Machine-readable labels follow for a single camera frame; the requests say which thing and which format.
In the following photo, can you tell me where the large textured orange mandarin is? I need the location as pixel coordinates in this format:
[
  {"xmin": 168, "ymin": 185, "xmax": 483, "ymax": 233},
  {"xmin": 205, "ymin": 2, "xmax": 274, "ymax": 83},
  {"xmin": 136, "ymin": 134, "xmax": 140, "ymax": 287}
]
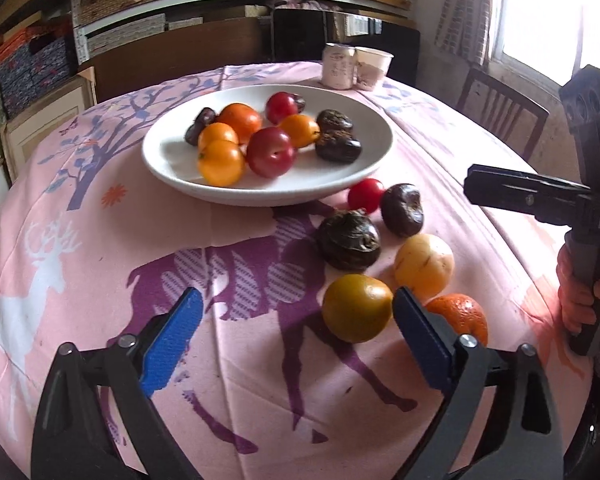
[{"xmin": 425, "ymin": 294, "xmax": 489, "ymax": 347}]

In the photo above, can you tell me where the tall dark water chestnut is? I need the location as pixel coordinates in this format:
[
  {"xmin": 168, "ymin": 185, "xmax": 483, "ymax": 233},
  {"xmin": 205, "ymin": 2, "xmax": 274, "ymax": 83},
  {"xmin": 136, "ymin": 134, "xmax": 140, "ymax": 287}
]
[{"xmin": 315, "ymin": 110, "xmax": 353, "ymax": 132}]

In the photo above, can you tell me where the small orange-yellow plum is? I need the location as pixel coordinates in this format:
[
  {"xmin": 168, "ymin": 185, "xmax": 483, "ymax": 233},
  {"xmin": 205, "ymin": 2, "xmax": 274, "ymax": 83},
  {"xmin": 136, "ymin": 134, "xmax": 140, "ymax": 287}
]
[{"xmin": 279, "ymin": 114, "xmax": 321, "ymax": 150}]

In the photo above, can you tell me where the dark red plum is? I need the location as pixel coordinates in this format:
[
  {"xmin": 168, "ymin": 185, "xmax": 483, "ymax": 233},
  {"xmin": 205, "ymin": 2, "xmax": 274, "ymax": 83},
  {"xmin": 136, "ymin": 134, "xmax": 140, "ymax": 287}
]
[{"xmin": 265, "ymin": 91, "xmax": 299, "ymax": 125}]

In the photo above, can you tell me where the yellow plum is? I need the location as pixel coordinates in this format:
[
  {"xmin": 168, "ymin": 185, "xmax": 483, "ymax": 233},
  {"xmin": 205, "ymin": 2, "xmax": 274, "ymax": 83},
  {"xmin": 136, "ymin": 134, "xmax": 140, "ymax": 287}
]
[{"xmin": 197, "ymin": 140, "xmax": 246, "ymax": 188}]

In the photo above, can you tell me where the small orange mandarin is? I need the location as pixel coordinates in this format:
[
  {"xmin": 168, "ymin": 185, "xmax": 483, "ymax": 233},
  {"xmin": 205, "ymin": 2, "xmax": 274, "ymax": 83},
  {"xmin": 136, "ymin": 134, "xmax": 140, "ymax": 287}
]
[{"xmin": 197, "ymin": 122, "xmax": 239, "ymax": 151}]

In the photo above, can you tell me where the smooth orange fruit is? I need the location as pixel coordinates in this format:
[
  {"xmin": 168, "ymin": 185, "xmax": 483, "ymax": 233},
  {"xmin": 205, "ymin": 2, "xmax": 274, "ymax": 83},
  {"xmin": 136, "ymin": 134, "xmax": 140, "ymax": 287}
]
[{"xmin": 216, "ymin": 103, "xmax": 262, "ymax": 144}]

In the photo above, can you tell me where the person's right hand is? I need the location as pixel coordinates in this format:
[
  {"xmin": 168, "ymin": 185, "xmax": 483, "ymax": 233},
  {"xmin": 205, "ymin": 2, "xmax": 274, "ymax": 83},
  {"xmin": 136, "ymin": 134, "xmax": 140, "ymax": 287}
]
[{"xmin": 556, "ymin": 245, "xmax": 600, "ymax": 334}]

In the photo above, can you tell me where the dark wooden chair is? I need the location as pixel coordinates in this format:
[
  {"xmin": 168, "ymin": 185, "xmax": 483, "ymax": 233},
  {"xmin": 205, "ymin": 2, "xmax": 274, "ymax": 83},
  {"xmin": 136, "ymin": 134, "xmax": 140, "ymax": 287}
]
[{"xmin": 455, "ymin": 68, "xmax": 550, "ymax": 162}]

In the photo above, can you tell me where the right bright window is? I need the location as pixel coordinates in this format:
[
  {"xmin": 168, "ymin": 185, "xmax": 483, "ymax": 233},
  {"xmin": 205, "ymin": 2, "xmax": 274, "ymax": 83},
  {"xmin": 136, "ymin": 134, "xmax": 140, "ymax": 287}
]
[{"xmin": 495, "ymin": 0, "xmax": 600, "ymax": 86}]

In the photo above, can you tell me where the patterned curtain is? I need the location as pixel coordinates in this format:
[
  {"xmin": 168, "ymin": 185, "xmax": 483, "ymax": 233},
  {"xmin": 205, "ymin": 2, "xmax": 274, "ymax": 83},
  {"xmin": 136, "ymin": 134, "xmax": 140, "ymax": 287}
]
[{"xmin": 434, "ymin": 0, "xmax": 503, "ymax": 67}]

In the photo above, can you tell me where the pale yellow round fruit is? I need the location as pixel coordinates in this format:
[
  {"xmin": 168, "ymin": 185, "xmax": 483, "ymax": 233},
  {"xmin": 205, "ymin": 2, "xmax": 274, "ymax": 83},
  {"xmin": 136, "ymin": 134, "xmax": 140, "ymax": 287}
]
[{"xmin": 393, "ymin": 233, "xmax": 455, "ymax": 304}]

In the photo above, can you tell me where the yellow-green plum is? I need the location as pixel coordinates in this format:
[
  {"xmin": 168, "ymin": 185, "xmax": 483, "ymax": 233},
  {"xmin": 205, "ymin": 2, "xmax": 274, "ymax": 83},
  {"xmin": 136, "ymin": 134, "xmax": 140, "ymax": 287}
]
[{"xmin": 322, "ymin": 274, "xmax": 393, "ymax": 344}]

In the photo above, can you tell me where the white paper cup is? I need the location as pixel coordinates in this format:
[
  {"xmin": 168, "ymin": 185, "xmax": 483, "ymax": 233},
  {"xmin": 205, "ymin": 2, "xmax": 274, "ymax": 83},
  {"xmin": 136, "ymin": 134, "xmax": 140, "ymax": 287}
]
[{"xmin": 355, "ymin": 47, "xmax": 393, "ymax": 91}]

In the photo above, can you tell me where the small red plum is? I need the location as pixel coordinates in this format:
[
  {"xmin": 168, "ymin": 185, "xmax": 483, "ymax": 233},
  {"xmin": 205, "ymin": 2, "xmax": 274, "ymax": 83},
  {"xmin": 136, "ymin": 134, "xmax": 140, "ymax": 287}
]
[{"xmin": 347, "ymin": 178, "xmax": 386, "ymax": 214}]

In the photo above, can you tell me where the white drink can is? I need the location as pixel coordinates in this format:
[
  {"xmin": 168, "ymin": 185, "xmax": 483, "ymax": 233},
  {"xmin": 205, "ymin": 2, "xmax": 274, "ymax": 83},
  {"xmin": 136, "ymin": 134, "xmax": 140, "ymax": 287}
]
[{"xmin": 322, "ymin": 44, "xmax": 355, "ymax": 90}]

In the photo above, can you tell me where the white ceramic plate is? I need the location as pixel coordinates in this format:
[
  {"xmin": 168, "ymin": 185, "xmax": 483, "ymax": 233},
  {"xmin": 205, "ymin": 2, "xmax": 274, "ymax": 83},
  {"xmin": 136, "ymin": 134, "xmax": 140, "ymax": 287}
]
[{"xmin": 142, "ymin": 84, "xmax": 393, "ymax": 207}]

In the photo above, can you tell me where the framed picture leaning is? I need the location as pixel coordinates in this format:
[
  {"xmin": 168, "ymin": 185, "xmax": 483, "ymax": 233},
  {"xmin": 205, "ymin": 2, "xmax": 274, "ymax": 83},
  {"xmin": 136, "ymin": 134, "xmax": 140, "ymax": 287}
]
[{"xmin": 1, "ymin": 66, "xmax": 97, "ymax": 182}]

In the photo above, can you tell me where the dark wooden cabinet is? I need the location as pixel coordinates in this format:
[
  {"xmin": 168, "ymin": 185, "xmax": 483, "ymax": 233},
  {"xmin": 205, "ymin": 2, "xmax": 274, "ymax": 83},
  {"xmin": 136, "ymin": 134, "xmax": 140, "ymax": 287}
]
[{"xmin": 80, "ymin": 16, "xmax": 271, "ymax": 102}]

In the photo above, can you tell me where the stack of blue patterned boxes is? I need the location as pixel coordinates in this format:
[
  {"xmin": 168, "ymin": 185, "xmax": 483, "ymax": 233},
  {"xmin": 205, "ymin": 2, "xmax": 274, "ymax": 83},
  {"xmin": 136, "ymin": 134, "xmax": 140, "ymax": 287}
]
[{"xmin": 0, "ymin": 35, "xmax": 76, "ymax": 119}]

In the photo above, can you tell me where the white metal shelf unit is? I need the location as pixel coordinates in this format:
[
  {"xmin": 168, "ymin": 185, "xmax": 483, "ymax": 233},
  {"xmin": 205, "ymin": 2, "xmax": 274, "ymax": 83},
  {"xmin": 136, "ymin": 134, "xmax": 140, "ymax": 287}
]
[{"xmin": 70, "ymin": 0, "xmax": 413, "ymax": 64}]

